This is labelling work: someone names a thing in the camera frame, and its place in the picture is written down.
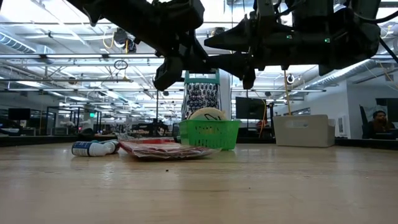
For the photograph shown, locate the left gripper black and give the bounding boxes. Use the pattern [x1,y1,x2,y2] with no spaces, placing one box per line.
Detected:
[149,0,210,91]

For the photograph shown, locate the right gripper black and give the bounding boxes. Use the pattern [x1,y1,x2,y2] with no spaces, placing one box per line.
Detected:
[204,0,382,90]

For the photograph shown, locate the red popcorn bag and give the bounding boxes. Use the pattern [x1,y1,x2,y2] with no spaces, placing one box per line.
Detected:
[119,134,222,161]

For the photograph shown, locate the white-capped blue-label ink bottle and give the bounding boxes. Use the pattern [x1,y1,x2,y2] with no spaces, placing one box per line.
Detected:
[71,140,116,157]

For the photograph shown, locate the teal metal cheese grater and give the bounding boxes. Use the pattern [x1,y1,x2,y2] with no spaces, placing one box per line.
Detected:
[180,70,222,121]

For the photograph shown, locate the black monitor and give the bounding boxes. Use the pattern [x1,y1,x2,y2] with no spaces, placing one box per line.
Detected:
[7,108,32,121]
[235,96,266,121]

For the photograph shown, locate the green plastic basket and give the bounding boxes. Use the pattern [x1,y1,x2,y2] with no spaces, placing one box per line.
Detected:
[178,119,241,151]

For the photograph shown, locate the white plastic bin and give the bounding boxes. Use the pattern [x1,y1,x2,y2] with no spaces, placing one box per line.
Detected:
[272,114,336,148]

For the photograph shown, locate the person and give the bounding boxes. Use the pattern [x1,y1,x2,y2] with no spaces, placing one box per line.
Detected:
[360,110,396,140]

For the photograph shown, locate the yellow cable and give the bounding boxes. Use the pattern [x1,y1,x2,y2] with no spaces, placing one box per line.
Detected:
[282,70,293,116]

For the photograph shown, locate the dark wall screen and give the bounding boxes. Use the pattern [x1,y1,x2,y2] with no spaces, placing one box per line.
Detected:
[375,98,398,123]

